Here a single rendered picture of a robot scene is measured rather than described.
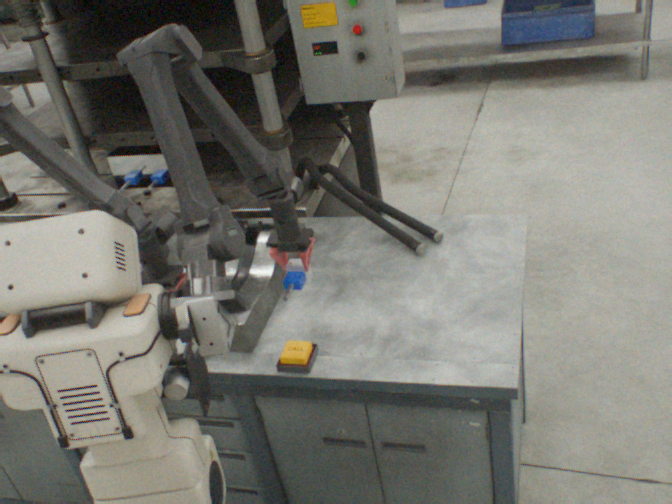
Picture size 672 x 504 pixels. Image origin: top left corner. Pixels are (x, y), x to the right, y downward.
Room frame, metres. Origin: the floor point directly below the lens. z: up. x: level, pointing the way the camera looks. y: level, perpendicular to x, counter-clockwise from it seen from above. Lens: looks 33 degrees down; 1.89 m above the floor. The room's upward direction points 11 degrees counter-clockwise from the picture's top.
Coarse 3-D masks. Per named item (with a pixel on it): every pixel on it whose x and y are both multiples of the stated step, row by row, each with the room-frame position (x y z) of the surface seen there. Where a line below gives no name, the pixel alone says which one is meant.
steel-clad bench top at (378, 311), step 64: (320, 256) 1.70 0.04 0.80; (384, 256) 1.64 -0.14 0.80; (448, 256) 1.58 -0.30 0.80; (512, 256) 1.52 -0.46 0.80; (320, 320) 1.41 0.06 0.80; (384, 320) 1.36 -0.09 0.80; (448, 320) 1.31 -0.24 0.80; (512, 320) 1.27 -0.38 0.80; (448, 384) 1.10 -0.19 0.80; (512, 384) 1.07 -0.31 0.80
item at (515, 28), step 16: (512, 0) 5.07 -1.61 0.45; (528, 0) 5.04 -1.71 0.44; (544, 0) 5.00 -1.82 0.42; (560, 0) 4.96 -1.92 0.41; (576, 0) 4.92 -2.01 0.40; (592, 0) 4.75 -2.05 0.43; (512, 16) 4.70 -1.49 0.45; (528, 16) 4.67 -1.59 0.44; (544, 16) 4.63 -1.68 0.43; (560, 16) 4.60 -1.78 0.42; (576, 16) 4.57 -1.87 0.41; (592, 16) 4.53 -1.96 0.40; (512, 32) 4.71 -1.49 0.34; (528, 32) 4.67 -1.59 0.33; (544, 32) 4.64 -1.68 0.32; (560, 32) 4.60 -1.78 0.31; (576, 32) 4.57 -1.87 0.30; (592, 32) 4.52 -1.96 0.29
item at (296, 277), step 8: (288, 264) 1.44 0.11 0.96; (296, 264) 1.44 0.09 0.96; (288, 272) 1.43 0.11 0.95; (296, 272) 1.42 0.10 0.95; (304, 272) 1.42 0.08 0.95; (288, 280) 1.39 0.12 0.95; (296, 280) 1.39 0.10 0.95; (304, 280) 1.41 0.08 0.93; (288, 288) 1.37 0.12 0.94; (296, 288) 1.38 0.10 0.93; (288, 296) 1.34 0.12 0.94
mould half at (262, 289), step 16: (256, 224) 1.85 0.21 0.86; (272, 224) 1.84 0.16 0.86; (304, 224) 1.80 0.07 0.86; (256, 256) 1.60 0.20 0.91; (288, 256) 1.65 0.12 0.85; (256, 272) 1.55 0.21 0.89; (272, 272) 1.54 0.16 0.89; (256, 288) 1.48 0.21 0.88; (272, 288) 1.52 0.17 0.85; (256, 304) 1.42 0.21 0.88; (272, 304) 1.50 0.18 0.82; (240, 320) 1.36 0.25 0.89; (256, 320) 1.40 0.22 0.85; (240, 336) 1.35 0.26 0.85; (256, 336) 1.38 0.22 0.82
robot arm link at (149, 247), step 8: (152, 224) 1.45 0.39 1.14; (144, 232) 1.42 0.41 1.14; (152, 232) 1.42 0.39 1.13; (160, 232) 1.44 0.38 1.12; (144, 240) 1.40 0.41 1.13; (152, 240) 1.40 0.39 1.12; (160, 240) 1.45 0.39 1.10; (144, 248) 1.39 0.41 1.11; (152, 248) 1.40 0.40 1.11; (160, 248) 1.42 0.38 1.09; (144, 256) 1.39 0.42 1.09; (152, 256) 1.39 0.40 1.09
